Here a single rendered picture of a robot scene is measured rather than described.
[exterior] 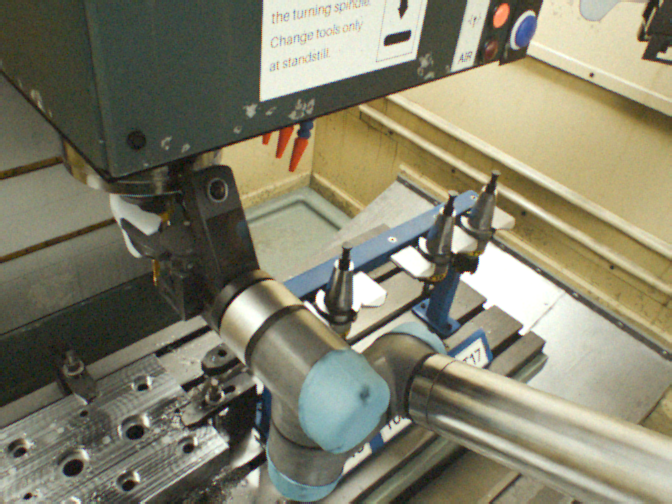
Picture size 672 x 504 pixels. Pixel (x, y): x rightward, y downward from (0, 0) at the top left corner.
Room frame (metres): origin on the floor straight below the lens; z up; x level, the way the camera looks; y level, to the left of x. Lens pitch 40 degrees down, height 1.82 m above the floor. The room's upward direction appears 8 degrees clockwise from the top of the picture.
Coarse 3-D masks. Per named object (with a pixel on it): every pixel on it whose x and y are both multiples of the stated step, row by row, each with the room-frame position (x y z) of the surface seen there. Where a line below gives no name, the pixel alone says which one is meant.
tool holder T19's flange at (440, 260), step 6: (420, 240) 0.78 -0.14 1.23; (420, 246) 0.77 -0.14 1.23; (456, 246) 0.78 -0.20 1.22; (420, 252) 0.76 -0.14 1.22; (426, 252) 0.75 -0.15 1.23; (432, 252) 0.76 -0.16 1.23; (450, 252) 0.77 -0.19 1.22; (456, 252) 0.77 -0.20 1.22; (432, 258) 0.75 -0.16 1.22; (438, 258) 0.75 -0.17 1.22; (444, 258) 0.75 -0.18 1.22; (450, 258) 0.77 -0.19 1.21; (438, 264) 0.75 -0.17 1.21; (444, 264) 0.75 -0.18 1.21
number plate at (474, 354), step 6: (474, 342) 0.83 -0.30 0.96; (480, 342) 0.84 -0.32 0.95; (468, 348) 0.81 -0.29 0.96; (474, 348) 0.82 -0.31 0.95; (480, 348) 0.83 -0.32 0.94; (462, 354) 0.80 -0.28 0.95; (468, 354) 0.80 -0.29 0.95; (474, 354) 0.81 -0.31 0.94; (480, 354) 0.82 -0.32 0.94; (462, 360) 0.79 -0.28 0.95; (468, 360) 0.80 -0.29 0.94; (474, 360) 0.80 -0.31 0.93; (480, 360) 0.81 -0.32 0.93; (486, 360) 0.82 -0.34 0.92; (480, 366) 0.80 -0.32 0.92
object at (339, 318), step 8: (320, 296) 0.62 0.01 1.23; (320, 304) 0.60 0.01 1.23; (320, 312) 0.60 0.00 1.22; (328, 312) 0.59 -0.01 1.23; (336, 312) 0.59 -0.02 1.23; (344, 312) 0.60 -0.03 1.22; (352, 312) 0.61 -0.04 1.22; (336, 320) 0.59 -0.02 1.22; (344, 320) 0.59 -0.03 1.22; (352, 320) 0.60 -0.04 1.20; (336, 328) 0.59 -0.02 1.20
